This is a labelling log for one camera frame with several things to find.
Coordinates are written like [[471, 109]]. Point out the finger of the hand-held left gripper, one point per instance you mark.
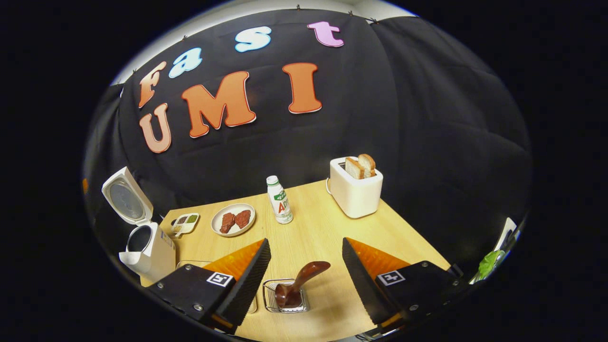
[[85, 186]]

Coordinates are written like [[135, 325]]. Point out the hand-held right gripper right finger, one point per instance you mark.
[[363, 285]]

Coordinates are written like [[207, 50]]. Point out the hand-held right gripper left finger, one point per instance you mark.
[[249, 280]]

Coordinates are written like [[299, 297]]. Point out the brown wooden spoon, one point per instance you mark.
[[304, 275]]

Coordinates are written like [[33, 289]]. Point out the white rice cooker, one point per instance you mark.
[[159, 256]]

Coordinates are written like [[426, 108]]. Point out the white round plate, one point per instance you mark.
[[232, 232]]

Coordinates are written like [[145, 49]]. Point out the brown meat piece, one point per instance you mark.
[[227, 222], [242, 219]]

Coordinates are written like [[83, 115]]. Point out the white drink bottle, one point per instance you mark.
[[280, 204]]

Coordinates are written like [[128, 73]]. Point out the white sectioned condiment dish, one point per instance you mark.
[[186, 224]]

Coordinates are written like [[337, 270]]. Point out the white toaster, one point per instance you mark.
[[354, 197]]

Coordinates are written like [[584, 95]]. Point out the toast slice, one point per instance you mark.
[[354, 169], [368, 164]]

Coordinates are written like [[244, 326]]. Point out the green leafy object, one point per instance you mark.
[[489, 265]]

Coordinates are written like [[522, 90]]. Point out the white sheet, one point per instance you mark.
[[507, 232]]

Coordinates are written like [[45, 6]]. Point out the black backdrop cloth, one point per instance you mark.
[[427, 118]]

